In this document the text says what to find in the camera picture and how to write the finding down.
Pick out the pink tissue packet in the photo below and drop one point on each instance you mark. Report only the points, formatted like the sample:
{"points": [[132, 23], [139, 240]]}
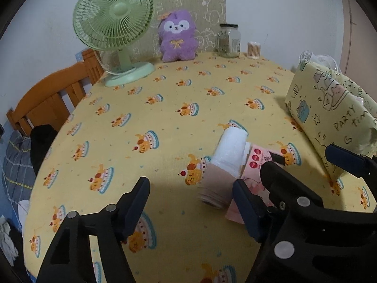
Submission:
{"points": [[256, 159]]}

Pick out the beige door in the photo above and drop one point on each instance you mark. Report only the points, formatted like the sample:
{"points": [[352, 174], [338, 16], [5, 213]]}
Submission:
{"points": [[360, 29]]}

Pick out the beige fabric roll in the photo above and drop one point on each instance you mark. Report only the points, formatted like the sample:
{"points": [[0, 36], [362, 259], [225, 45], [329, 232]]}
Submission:
{"points": [[216, 188]]}

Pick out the blue plaid bedding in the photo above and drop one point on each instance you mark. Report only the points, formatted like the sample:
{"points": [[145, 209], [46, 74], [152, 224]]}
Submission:
{"points": [[16, 168]]}

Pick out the crumpled white cloth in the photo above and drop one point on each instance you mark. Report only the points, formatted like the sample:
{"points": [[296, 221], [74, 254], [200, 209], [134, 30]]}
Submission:
{"points": [[7, 241]]}

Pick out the glass jar with black lid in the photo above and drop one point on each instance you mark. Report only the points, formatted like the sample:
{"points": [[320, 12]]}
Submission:
{"points": [[228, 42]]}

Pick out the purple plush toy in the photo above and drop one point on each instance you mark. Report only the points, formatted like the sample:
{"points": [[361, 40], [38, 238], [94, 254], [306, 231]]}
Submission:
{"points": [[178, 41]]}

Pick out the beige patterned board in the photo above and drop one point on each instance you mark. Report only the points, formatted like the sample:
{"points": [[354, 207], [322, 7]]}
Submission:
{"points": [[209, 14]]}

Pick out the yellow gift-wrapped box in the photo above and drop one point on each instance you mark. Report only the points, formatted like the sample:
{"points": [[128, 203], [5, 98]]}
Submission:
{"points": [[324, 100]]}

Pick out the black cloth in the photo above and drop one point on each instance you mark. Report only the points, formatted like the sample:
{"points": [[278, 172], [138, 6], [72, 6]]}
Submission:
{"points": [[42, 147]]}

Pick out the cotton swab container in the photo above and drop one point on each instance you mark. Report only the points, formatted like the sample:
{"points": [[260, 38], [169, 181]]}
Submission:
{"points": [[254, 50]]}

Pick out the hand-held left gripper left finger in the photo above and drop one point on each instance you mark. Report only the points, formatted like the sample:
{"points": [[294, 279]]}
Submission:
{"points": [[137, 209]]}

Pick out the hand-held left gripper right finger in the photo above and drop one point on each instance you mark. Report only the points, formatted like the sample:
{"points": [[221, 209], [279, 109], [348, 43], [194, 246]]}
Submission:
{"points": [[247, 212]]}

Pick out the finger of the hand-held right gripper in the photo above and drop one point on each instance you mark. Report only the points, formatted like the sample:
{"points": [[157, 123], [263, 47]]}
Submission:
{"points": [[344, 157], [282, 182]]}

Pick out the green desk fan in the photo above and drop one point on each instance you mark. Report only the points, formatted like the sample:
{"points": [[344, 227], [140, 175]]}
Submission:
{"points": [[113, 11]]}

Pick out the white electric fan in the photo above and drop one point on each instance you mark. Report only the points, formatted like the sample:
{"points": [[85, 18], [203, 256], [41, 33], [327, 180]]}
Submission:
{"points": [[321, 60]]}

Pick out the white tube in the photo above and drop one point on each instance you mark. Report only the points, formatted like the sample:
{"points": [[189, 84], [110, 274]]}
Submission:
{"points": [[231, 150]]}

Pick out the yellow printed tablecloth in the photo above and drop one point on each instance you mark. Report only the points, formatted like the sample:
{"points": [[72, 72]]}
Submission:
{"points": [[176, 109]]}

